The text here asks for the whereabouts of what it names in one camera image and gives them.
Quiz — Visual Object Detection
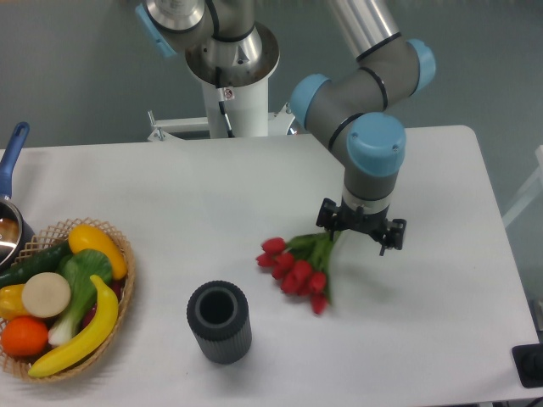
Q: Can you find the black device at edge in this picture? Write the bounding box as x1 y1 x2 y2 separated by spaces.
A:
512 343 543 388

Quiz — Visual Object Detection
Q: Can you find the yellow banana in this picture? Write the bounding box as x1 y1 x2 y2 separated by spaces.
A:
28 275 119 378

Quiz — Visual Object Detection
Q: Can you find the green cucumber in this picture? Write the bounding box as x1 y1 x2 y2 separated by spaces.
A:
1 240 72 288

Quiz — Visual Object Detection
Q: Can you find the woven wicker basket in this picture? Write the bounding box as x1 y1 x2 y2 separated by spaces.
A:
1 218 135 382

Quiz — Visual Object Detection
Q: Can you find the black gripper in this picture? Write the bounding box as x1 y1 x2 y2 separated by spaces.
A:
316 198 406 256

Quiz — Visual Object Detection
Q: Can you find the orange fruit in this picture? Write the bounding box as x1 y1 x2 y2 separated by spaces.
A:
1 316 48 357

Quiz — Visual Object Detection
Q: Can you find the green bok choy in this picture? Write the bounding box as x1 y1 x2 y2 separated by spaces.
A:
48 249 112 348

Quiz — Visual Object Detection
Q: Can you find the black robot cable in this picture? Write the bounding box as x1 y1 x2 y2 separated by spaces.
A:
214 66 236 139

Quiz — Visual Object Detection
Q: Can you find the dark grey ribbed vase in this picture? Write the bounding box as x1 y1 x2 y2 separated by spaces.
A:
186 280 252 365

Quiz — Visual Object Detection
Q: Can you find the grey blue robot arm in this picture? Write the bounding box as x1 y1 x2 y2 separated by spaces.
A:
136 1 436 250

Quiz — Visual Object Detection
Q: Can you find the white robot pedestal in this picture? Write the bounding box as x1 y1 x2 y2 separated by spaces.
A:
148 22 296 141

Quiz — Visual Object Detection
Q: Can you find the beige round disc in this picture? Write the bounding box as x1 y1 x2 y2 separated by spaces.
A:
21 272 71 318

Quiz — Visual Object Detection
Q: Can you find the red fruit in basket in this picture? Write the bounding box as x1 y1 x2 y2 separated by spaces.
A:
81 281 123 329

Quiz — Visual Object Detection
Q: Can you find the red tulip bouquet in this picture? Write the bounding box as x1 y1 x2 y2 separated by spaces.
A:
255 231 339 315

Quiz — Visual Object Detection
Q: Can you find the yellow bell pepper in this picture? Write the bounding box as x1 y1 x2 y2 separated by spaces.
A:
0 284 30 321

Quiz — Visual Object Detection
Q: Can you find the blue handled saucepan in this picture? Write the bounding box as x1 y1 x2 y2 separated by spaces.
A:
1 121 34 271

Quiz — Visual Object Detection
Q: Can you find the yellow squash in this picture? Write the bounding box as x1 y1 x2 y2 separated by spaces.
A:
68 224 128 281

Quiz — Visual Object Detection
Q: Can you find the white frame at right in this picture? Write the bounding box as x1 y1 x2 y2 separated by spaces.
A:
501 145 542 228

